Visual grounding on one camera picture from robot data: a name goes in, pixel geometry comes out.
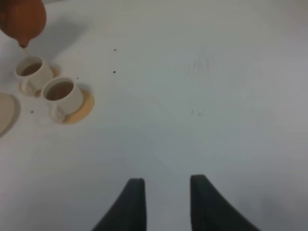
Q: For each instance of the orange saucer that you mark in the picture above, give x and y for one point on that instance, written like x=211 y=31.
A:
x=84 y=108
x=56 y=73

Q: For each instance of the beige round teapot coaster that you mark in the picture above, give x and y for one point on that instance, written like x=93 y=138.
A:
x=9 y=112

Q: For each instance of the white teacup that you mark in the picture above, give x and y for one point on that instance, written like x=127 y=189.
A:
x=63 y=97
x=33 y=73

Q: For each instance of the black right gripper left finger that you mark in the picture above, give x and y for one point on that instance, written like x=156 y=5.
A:
x=128 y=212

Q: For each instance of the orange saucer near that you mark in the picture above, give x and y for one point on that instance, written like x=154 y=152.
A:
x=84 y=108

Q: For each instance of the brown clay teapot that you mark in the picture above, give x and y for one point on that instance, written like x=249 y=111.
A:
x=22 y=20

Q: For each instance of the orange saucer far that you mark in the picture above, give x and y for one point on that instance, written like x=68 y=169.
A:
x=56 y=73

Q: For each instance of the white teacup near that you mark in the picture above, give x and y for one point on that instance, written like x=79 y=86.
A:
x=63 y=97

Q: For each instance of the white teacup far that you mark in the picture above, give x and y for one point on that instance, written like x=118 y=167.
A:
x=33 y=73

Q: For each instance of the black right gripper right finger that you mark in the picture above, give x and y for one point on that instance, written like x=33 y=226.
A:
x=210 y=211

